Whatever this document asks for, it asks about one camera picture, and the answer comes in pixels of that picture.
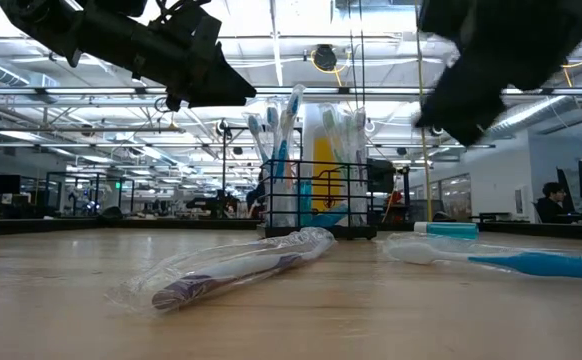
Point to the black vertical pole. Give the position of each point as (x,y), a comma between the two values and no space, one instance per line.
(224,165)

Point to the black background robot arm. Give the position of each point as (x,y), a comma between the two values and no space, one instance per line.
(211,204)

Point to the black background robot frame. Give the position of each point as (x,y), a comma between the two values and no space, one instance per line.
(91,173)

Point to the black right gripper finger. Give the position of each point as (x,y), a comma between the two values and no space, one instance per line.
(461,105)

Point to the silver ventilation duct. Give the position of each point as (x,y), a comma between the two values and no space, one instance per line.
(536,112)

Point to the black aluminium table frame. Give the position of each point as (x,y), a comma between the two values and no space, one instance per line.
(121,226)

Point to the black square box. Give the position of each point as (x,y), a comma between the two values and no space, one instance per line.
(381,175)

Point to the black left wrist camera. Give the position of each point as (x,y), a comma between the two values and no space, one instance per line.
(196,30)

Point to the person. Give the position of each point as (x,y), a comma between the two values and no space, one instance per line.
(551,205)

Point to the yellow white wipes canister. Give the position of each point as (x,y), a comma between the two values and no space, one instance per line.
(321,150)

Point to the teal mouthwash bottle white cap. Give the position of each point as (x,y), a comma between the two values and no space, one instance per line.
(451,230)
(328,219)
(305,200)

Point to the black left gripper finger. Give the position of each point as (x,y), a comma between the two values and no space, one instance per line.
(221,85)

